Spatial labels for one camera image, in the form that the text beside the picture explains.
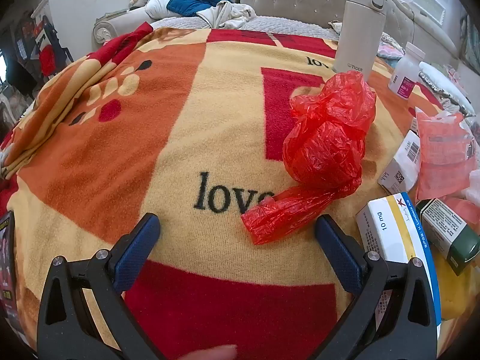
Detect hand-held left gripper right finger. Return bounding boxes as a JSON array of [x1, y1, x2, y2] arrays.
[[314, 214, 442, 360]]

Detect pink plastic bag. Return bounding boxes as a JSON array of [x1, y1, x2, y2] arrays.
[[414, 107, 480, 201]]

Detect white barcode box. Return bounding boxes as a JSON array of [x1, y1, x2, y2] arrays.
[[377, 130, 421, 196]]

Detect clothes rack with clothes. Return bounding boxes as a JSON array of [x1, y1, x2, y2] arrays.
[[32, 15, 74, 79]]

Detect red plastic bag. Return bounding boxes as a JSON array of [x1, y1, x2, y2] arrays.
[[241, 70, 377, 246]]

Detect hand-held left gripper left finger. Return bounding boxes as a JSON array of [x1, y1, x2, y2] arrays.
[[37, 213, 162, 360]]

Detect quilted beige sofa cover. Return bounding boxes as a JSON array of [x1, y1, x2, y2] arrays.
[[150, 15, 342, 42]]

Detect orange red printed blanket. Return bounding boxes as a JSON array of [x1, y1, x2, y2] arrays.
[[0, 22, 480, 360]]

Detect folded pink blue blanket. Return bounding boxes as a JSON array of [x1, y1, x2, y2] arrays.
[[377, 32, 409, 69]]

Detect dark green box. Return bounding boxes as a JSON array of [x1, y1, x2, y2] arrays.
[[415, 198, 480, 276]]

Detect white box yellow blue stripes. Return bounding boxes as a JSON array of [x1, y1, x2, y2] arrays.
[[355, 192, 442, 340]]

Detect white crumpled cloth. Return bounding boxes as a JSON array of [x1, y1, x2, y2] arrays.
[[196, 1, 257, 29]]

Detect white cushion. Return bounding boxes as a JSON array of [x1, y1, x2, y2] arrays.
[[145, 0, 177, 17]]

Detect white pillow silver trim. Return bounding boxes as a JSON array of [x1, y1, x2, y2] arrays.
[[418, 61, 477, 117]]

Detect person's left hand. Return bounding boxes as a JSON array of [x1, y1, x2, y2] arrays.
[[179, 344, 238, 360]]

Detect white pill bottle pink label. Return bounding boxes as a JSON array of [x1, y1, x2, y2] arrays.
[[387, 42, 426, 100]]

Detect dark printed booklet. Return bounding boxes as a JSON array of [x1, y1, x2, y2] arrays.
[[0, 210, 19, 331]]

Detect white cabinet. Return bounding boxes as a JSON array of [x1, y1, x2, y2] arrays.
[[45, 0, 147, 57]]

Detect white thermos bottle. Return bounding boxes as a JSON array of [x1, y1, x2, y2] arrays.
[[331, 0, 388, 74]]

